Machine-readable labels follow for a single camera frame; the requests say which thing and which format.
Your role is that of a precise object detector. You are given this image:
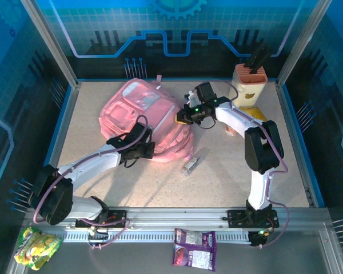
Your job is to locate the pink student backpack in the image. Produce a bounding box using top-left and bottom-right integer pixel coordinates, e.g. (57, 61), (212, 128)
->
(98, 74), (194, 163)

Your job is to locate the small clear plastic case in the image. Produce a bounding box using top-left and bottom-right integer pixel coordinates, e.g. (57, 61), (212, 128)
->
(182, 156), (201, 175)

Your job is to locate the purple snack bag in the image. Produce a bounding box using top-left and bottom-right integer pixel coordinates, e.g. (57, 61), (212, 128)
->
(171, 228), (218, 272)

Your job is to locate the green yellow snack bag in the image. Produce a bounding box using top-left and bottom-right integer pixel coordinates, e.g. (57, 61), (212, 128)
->
(13, 226), (64, 271)

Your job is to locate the cream knife block orange top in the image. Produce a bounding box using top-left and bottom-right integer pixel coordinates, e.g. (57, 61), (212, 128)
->
(228, 63), (268, 108)

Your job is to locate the yellow snack packet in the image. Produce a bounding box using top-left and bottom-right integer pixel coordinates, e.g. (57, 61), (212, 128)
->
(240, 105), (268, 120)

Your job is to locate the black controller board with lights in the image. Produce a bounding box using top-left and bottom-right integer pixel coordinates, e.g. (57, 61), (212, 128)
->
(248, 227), (275, 248)

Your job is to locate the black handled knife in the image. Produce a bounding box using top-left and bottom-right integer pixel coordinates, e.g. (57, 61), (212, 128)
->
(251, 43), (273, 72)
(244, 53), (261, 71)

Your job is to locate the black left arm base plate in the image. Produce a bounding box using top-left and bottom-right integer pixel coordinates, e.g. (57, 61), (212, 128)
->
(75, 209), (128, 229)

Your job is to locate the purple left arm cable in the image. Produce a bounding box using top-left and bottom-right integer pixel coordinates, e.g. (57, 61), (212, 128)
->
(33, 114), (149, 251)

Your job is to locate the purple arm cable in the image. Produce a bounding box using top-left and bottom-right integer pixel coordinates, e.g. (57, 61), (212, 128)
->
(208, 80), (289, 249)
(33, 114), (149, 251)

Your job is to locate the aluminium mounting rail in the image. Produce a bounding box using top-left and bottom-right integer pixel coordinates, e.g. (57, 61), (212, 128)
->
(24, 207), (329, 232)

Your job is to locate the white slotted cable duct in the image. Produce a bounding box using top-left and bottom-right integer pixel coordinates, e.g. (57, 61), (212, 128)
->
(55, 230), (251, 243)

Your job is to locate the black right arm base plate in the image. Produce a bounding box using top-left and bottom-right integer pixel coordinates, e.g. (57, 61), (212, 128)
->
(227, 209), (280, 229)

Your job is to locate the silver frame post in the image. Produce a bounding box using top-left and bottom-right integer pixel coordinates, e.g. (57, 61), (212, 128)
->
(19, 0), (81, 89)
(276, 0), (332, 88)

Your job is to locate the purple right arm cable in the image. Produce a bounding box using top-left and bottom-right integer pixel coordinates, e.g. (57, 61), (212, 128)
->
(208, 80), (289, 249)

